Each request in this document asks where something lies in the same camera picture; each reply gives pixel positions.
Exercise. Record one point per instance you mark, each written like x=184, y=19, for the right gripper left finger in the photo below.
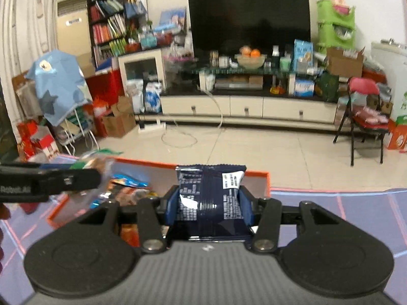
x=154, y=213

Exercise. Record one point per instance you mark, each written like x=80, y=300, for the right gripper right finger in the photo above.
x=266, y=215

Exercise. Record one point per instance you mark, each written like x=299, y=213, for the cardboard box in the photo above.
x=345, y=63

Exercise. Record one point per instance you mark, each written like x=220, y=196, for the red folding chair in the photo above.
x=370, y=121

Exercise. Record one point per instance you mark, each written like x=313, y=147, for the cream tv cabinet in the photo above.
x=250, y=110

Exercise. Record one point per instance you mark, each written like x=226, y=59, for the small white glass cabinet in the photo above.
x=137, y=65

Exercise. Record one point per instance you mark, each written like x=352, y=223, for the black television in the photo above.
x=226, y=26

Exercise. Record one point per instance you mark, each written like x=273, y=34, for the green hanging organizer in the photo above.
x=336, y=25

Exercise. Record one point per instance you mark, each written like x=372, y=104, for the white refrigerator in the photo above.
x=392, y=57

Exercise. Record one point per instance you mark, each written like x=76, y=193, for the dark wooden bookshelf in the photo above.
x=113, y=24

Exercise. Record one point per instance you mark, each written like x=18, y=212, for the purple plaid tablecloth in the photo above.
x=343, y=256

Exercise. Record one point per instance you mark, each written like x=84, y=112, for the orange storage box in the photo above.
x=160, y=178

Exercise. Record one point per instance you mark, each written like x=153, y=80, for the blue cracker snack packet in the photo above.
x=128, y=181

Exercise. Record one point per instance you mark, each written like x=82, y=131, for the bowl of oranges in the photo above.
x=250, y=59

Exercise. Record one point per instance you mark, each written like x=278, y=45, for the dark navy snack packet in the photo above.
x=207, y=202

